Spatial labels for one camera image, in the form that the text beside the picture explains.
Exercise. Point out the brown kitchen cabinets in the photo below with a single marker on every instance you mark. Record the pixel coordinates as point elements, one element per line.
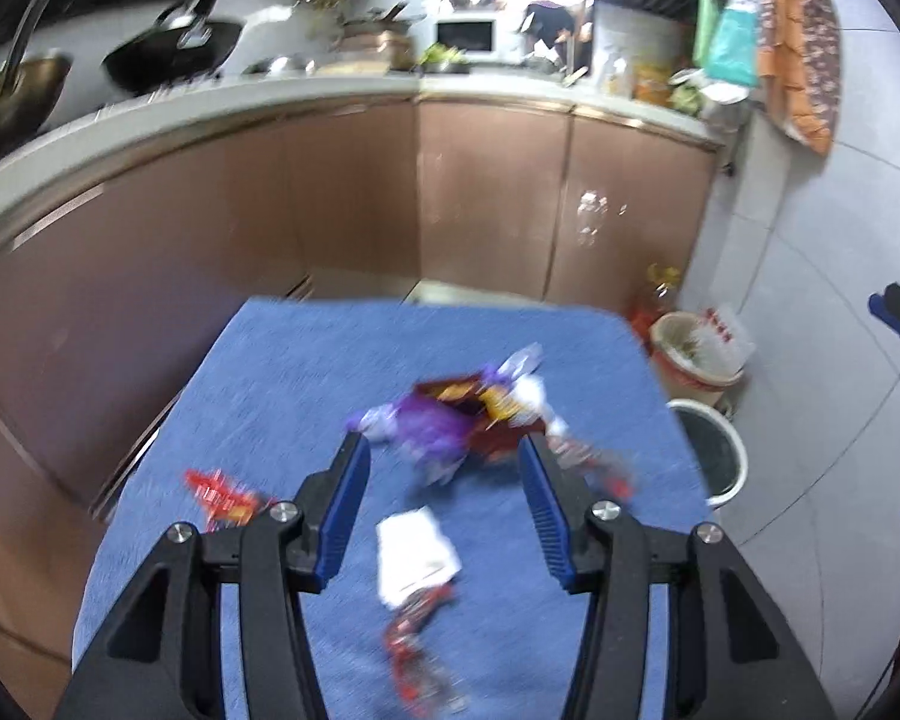
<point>109,302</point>

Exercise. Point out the red beige trash bin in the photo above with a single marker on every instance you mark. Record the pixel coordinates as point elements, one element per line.
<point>699,357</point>

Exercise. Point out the black bin white rim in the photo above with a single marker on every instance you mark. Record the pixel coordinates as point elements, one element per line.
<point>720,453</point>

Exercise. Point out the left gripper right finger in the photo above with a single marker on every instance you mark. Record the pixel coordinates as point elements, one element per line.
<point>730,651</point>

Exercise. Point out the brown red snack bag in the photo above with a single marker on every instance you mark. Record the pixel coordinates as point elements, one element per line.
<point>502,420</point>

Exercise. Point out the purple white crumpled wrapper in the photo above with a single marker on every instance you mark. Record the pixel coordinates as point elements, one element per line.
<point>433,435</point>

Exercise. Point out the brass wok pan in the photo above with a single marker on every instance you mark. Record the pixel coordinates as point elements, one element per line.
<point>30,85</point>

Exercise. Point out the white microwave oven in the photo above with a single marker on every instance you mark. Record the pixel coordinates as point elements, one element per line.
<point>474,35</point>

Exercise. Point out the purple clear twisted wrapper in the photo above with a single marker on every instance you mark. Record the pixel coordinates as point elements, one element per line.
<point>523,362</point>

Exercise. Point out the blue towel mat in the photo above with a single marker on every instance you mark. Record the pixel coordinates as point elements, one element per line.
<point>270,404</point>

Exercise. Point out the copper cooking pot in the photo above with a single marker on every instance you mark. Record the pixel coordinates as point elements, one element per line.
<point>386,40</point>

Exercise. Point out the white paper napkin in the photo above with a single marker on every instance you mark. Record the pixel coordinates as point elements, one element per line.
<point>412,554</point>

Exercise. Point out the teal hanging bag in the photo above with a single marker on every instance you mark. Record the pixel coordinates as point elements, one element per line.
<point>733,51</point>

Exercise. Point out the white kitchen countertop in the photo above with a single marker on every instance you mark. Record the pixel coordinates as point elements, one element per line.
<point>155,125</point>

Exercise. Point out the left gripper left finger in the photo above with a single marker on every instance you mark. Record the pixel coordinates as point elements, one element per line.
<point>158,653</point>

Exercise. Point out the black wok pan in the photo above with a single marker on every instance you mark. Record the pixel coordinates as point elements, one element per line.
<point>185,41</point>

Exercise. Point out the red clear plastic wrapper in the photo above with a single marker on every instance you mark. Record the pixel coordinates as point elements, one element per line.
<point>425,687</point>

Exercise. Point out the orange patterned hanging cloth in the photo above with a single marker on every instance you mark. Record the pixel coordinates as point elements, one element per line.
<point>799,65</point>

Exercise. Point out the cooking oil bottle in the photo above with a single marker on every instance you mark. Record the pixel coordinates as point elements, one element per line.
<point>656,296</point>

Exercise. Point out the small red snack packet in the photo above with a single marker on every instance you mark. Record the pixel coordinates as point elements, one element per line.
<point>226,504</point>

